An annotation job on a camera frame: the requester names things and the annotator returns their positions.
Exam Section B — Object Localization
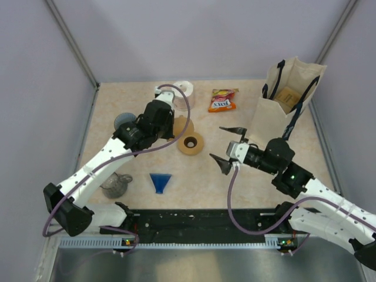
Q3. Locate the brown paper coffee filter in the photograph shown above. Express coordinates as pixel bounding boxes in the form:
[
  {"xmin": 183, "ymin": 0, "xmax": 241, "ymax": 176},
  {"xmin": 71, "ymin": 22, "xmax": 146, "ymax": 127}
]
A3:
[{"xmin": 173, "ymin": 115, "xmax": 194, "ymax": 140}]

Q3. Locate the blue glass dripper cone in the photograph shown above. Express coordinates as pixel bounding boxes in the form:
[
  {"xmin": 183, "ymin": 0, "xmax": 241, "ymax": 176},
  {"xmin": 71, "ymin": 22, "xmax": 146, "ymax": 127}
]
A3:
[
  {"xmin": 114, "ymin": 112, "xmax": 136, "ymax": 130},
  {"xmin": 149, "ymin": 173, "xmax": 172, "ymax": 194}
]

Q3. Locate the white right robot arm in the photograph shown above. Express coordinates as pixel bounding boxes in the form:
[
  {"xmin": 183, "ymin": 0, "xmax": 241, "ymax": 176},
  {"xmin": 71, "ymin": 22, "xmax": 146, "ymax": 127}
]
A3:
[{"xmin": 211, "ymin": 127, "xmax": 375, "ymax": 270}]

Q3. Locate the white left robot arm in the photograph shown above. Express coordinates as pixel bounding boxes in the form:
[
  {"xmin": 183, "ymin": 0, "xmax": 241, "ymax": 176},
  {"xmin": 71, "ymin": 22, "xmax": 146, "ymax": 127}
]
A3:
[{"xmin": 43, "ymin": 98, "xmax": 174, "ymax": 237}]

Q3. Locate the white toilet paper roll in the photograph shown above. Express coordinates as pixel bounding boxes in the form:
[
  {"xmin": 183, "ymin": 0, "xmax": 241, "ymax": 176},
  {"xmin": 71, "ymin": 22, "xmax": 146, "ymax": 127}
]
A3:
[{"xmin": 173, "ymin": 80, "xmax": 194, "ymax": 111}]

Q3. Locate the orange snack bag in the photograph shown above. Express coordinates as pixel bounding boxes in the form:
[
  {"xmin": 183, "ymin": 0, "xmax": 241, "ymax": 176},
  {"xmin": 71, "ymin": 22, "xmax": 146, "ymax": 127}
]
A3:
[{"xmin": 208, "ymin": 88, "xmax": 239, "ymax": 113}]

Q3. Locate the brown box in bag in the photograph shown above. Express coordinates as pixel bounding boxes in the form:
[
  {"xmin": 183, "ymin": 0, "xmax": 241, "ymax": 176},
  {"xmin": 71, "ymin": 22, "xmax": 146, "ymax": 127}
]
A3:
[{"xmin": 274, "ymin": 86, "xmax": 301, "ymax": 114}]

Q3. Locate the cream canvas tote bag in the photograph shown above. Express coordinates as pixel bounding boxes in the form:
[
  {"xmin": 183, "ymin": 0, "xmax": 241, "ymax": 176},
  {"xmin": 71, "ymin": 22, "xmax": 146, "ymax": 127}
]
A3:
[{"xmin": 249, "ymin": 57, "xmax": 327, "ymax": 146}]

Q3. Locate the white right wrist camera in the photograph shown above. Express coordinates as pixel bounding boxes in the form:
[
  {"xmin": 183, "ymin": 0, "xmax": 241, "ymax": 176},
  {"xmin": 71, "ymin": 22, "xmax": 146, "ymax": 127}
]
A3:
[{"xmin": 226, "ymin": 141, "xmax": 249, "ymax": 174}]

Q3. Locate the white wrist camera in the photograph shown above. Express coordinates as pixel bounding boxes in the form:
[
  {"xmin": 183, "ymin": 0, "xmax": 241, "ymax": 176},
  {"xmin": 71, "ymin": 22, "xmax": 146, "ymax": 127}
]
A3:
[
  {"xmin": 155, "ymin": 87, "xmax": 175, "ymax": 109},
  {"xmin": 226, "ymin": 141, "xmax": 249, "ymax": 174}
]

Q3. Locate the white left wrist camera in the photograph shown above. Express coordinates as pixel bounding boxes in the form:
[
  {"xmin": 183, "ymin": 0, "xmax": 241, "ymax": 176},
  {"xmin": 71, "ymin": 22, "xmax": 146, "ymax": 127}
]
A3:
[{"xmin": 155, "ymin": 87, "xmax": 175, "ymax": 109}]

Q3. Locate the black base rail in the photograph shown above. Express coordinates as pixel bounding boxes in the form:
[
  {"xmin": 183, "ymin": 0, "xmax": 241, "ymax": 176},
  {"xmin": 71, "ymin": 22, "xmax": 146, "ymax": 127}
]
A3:
[{"xmin": 118, "ymin": 209, "xmax": 282, "ymax": 243}]

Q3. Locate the glass pitcher with handle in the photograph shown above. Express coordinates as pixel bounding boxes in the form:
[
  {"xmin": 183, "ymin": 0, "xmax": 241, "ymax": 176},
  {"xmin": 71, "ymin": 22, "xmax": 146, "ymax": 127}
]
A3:
[{"xmin": 100, "ymin": 173, "xmax": 133, "ymax": 199}]

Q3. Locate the grey slotted cable duct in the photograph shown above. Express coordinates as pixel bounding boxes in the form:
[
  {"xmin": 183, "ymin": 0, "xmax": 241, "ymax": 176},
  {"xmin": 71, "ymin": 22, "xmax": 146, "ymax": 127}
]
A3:
[{"xmin": 59, "ymin": 236, "xmax": 297, "ymax": 250}]

